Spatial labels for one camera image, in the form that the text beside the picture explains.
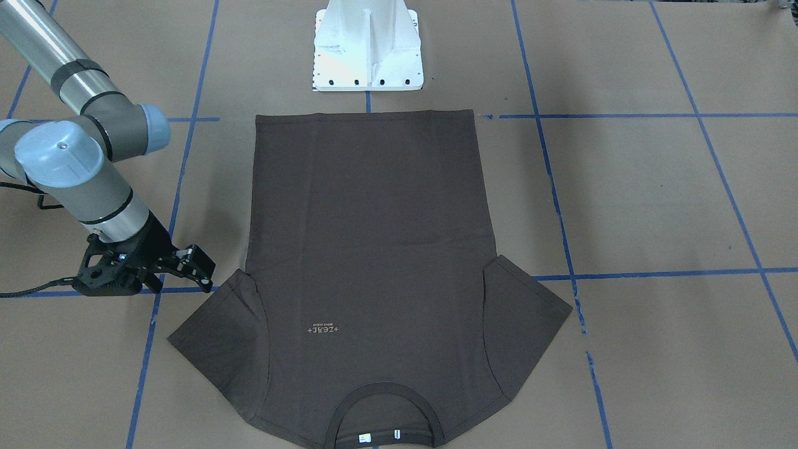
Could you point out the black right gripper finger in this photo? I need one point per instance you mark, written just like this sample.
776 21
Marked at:
194 285
189 263

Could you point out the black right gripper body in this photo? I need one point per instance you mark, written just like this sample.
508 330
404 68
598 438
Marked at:
151 242

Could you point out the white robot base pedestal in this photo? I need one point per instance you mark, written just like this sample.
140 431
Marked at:
367 46

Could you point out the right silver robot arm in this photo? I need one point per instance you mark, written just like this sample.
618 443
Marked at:
73 160

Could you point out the dark brown t-shirt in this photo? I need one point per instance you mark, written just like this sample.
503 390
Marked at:
373 307

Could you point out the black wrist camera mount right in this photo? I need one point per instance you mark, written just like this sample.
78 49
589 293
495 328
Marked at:
105 270

